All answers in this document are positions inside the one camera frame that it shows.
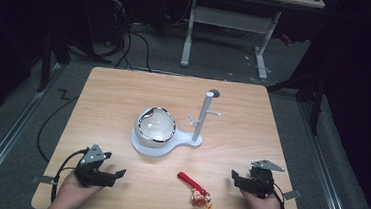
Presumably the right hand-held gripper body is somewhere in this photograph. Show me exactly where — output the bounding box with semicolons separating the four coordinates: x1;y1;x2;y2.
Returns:
238;157;287;202

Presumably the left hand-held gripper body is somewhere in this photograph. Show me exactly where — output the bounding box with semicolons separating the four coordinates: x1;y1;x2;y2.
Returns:
72;141;119;190

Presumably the person's left hand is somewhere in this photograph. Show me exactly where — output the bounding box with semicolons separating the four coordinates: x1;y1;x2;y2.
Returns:
44;169;106;209

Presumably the grey flat tab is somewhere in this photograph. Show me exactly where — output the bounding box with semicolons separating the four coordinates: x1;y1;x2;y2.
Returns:
31;174;58;187
282;189;303;202

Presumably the white bowl with silver rim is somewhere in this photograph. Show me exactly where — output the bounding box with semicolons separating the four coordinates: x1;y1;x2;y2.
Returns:
132;105;178;151

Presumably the white hook stand with base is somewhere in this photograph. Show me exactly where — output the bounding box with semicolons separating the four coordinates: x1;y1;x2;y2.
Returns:
128;84;224;163

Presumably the black metal stand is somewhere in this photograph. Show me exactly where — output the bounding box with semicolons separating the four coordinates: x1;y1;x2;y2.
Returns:
36;32;74;95
263;65;329;137

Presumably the dark computer tower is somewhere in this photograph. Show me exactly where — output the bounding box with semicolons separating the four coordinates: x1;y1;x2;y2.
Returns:
105;0;131;49

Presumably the white-framed wooden desk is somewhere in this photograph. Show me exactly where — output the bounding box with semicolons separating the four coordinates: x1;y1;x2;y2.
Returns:
179;0;326;85

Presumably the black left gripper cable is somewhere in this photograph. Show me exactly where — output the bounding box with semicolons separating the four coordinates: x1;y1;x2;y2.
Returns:
49;144;90;207

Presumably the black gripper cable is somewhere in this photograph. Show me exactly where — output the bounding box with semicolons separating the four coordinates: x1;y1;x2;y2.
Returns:
49;144;90;207
269;181;288;209

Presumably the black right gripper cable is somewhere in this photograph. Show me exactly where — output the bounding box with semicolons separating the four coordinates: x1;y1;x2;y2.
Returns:
269;181;288;209

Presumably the red strap cartoon keychain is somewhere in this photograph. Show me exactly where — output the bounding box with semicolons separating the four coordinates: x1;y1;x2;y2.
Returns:
173;170;218;209

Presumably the black cable on floor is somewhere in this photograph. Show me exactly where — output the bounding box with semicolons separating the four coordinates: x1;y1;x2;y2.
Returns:
35;92;81;165

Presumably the metal floor rail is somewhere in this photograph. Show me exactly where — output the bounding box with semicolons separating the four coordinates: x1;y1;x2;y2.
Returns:
0;59;66;206
289;98;364;209

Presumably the bundle of black cables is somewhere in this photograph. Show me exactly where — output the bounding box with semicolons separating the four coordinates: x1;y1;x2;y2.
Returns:
90;16;157;74

